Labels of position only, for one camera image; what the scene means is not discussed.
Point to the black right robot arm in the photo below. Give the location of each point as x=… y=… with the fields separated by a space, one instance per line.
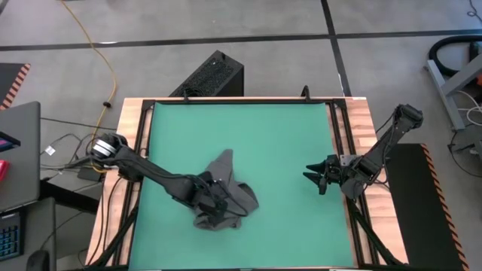
x=384 y=148

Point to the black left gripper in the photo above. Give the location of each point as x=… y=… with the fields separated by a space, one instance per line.
x=212 y=195

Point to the dark tablet with pink screen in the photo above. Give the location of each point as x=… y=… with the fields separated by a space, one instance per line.
x=7 y=142

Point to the grey terry towel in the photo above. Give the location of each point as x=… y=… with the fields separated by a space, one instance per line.
x=226 y=165

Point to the black metal table frame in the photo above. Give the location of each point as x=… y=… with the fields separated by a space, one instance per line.
x=241 y=100

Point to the green table mat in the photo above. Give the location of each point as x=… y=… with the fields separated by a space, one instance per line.
x=263 y=131

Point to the black backlit keyboard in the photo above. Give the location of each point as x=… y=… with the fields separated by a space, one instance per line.
x=11 y=237

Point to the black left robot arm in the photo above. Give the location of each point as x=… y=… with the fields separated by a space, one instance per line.
x=150 y=171

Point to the black perforated computer tower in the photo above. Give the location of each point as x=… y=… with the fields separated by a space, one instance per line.
x=214 y=73

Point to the small black orange-striped floor mat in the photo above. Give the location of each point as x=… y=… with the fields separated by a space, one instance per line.
x=9 y=81

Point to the black computer mouse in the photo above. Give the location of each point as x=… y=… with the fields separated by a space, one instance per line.
x=37 y=261

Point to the red object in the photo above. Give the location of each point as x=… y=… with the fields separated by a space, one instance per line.
x=3 y=170

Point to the orange tool part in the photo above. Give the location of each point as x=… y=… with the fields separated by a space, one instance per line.
x=479 y=80

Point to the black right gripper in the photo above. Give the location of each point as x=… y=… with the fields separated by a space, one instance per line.
x=335 y=171

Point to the grey metal stand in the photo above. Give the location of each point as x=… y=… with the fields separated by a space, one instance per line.
x=445 y=96

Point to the black desk base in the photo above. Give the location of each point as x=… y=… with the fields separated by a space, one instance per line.
x=68 y=195

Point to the black power adapter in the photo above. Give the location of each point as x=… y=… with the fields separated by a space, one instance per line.
x=89 y=174

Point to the white floor tag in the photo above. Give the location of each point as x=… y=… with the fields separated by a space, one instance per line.
x=50 y=150

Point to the large black orange-striped floor mat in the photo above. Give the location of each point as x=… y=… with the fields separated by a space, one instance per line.
x=418 y=211

